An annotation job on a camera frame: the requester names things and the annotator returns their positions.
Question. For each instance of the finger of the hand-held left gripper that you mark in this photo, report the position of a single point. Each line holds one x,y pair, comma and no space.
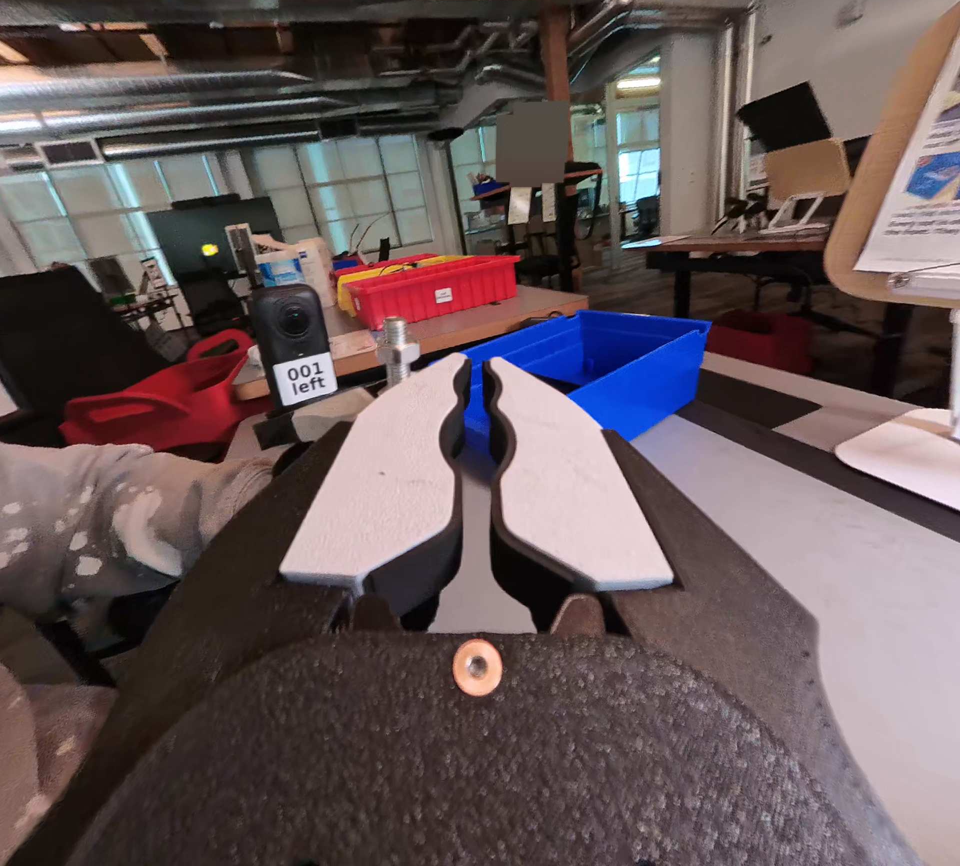
330,416

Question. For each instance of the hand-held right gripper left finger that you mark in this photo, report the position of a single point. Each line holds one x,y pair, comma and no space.
382,491

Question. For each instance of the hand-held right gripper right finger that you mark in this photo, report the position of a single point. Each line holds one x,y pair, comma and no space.
577,498

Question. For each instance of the steel hex nut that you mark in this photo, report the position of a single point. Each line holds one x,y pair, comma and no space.
397,354

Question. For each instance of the steel hex bolt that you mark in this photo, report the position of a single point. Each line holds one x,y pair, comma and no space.
397,327

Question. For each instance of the blue plastic bin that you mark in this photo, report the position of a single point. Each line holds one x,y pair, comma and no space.
637,371

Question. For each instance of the person's left forearm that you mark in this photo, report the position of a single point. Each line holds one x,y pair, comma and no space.
112,521

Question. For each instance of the wipes canister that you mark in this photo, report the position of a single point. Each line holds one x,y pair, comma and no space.
281,272

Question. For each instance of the white cardboard box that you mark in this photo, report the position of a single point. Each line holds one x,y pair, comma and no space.
316,266

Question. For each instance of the printed colour leaflet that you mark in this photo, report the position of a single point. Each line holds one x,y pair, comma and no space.
352,345

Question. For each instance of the red plastic storage bin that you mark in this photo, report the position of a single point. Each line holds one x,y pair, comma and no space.
420,296

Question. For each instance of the red tote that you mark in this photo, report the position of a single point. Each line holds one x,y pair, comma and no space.
150,408

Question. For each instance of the black office chair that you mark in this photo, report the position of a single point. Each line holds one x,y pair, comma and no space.
67,341
646,213

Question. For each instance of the red floor bin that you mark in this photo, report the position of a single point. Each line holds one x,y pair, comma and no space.
757,345

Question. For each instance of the black standing desk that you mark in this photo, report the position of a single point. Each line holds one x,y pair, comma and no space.
566,236

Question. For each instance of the spare black gripper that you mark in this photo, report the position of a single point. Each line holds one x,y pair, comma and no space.
739,212

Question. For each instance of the small wooden clipboard stand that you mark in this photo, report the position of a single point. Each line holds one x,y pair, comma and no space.
806,168

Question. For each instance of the instruction sheet on stand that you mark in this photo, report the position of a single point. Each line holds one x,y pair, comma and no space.
862,206

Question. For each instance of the black light panel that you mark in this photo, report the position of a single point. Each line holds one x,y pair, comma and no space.
784,116

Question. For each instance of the printed instruction sheet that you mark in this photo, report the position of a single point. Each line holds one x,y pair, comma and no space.
922,206

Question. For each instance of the black wall monitor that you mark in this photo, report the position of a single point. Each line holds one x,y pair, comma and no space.
187,228

